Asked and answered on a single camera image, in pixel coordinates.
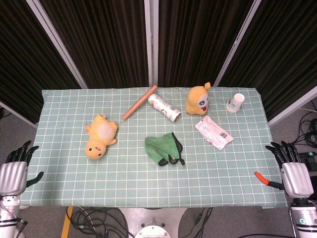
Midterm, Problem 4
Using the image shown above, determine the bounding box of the yellow duck plush toy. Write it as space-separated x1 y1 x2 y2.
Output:
85 114 119 160

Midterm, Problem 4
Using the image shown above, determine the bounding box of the black foot pedal box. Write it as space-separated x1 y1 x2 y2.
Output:
296 151 317 172

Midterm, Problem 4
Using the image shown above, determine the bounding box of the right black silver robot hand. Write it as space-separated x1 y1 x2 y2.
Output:
254 140 315 199

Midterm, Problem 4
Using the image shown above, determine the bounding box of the printed snack canister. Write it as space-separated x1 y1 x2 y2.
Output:
147 93 182 123

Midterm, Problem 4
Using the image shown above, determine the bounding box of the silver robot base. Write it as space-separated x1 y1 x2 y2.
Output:
118 207 189 238

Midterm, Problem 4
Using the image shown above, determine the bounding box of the black cable with inline plug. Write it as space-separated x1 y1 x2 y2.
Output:
190 207 215 238

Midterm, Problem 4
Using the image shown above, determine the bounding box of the yellow one-eyed plush toy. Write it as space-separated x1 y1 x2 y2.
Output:
185 82 212 116

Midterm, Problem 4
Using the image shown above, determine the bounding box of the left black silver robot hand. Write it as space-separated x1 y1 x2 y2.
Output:
0 140 45 198

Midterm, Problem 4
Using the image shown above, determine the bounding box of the black floor cable bundle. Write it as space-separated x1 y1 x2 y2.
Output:
69 207 129 238
292 106 317 149

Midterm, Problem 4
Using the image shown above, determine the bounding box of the white flower-print paper cup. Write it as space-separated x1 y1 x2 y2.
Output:
225 93 245 114

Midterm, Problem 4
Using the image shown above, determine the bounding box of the yellow floor tape strip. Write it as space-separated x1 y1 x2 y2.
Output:
61 206 74 238

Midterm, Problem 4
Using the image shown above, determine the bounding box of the green checked tablecloth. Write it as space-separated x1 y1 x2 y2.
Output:
19 86 289 209

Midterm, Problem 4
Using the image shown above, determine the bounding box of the pink white plastic packet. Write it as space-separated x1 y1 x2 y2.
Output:
195 115 234 150

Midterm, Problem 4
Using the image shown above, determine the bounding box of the green cloth with black trim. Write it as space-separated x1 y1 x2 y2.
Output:
144 132 186 166

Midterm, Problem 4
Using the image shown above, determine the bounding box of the brown wooden rod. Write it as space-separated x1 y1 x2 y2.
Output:
122 84 159 121

